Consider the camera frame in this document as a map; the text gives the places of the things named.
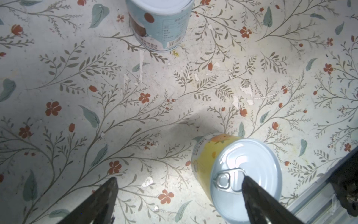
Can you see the yellow pull-tab can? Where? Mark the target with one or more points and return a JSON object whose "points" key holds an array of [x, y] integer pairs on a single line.
{"points": [[221, 161]]}

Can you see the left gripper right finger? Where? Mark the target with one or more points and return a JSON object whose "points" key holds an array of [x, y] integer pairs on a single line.
{"points": [[262, 207]]}

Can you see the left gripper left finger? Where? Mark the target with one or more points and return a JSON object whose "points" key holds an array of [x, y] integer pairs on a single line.
{"points": [[97, 208]]}

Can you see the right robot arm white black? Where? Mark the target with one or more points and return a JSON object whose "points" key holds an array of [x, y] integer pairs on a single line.
{"points": [[345, 184]]}

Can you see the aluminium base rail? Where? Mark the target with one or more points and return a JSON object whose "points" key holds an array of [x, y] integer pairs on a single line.
{"points": [[319, 204]]}

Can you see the light blue pull-tab can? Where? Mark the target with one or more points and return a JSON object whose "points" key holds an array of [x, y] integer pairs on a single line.
{"points": [[159, 25]]}

